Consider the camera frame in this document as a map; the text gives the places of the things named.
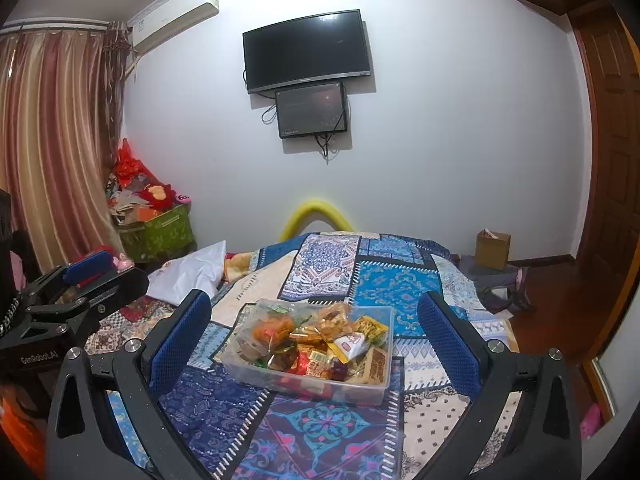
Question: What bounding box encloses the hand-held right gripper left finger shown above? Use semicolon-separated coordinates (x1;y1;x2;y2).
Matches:
45;290;213;480

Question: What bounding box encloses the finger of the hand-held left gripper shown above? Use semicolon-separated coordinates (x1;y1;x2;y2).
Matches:
22;251;120;306
30;267;151;333

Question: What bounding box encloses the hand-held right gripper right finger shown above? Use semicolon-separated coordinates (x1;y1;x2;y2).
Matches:
415;291;586;480

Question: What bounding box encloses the clear plastic container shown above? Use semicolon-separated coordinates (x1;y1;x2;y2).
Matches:
220;298;397;407

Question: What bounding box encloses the clear biscuit packet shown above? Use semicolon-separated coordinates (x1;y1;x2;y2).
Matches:
357;346;391;387

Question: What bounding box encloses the pile of assorted snacks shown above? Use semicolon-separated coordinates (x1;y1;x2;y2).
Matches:
235;302;391;386

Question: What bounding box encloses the green storage box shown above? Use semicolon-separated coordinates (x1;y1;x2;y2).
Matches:
117;207;196;263

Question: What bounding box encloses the white pillow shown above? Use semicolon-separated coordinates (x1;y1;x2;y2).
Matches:
147;241;228;306

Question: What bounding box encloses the dark clothing heap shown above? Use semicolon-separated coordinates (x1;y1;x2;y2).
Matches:
457;255;533;316

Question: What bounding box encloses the orange cloth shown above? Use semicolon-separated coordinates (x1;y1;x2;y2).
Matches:
0;385;51;480

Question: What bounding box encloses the red plush toy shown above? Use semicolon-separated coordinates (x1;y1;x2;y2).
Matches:
137;183;176;209

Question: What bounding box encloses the brown cardboard box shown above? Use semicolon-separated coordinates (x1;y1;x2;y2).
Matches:
475;229;512;272

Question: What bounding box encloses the red plastic bag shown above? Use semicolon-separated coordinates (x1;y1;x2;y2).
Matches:
115;138;147;181

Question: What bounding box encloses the striped brown curtain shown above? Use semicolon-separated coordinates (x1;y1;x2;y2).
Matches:
0;20;128;273

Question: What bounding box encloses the blue patchwork blanket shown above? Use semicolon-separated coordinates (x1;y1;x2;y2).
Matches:
82;231;521;480

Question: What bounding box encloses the pink slipper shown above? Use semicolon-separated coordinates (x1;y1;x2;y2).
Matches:
580;402;604;441

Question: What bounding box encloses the yellow foam tube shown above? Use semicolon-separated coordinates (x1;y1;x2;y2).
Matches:
279;199;351;242

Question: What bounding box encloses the brown wooden door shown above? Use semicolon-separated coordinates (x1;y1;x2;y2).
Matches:
570;10;640;426

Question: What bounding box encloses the small black monitor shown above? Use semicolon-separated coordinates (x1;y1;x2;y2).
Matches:
274;81;348;140

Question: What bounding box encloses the white air conditioner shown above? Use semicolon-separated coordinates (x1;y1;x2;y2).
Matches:
127;0;221;56

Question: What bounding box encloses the large black television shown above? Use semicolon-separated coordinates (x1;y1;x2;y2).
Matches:
242;9;373;95

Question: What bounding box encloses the black monitor cable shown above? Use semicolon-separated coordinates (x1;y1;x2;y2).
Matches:
315;110;347;162

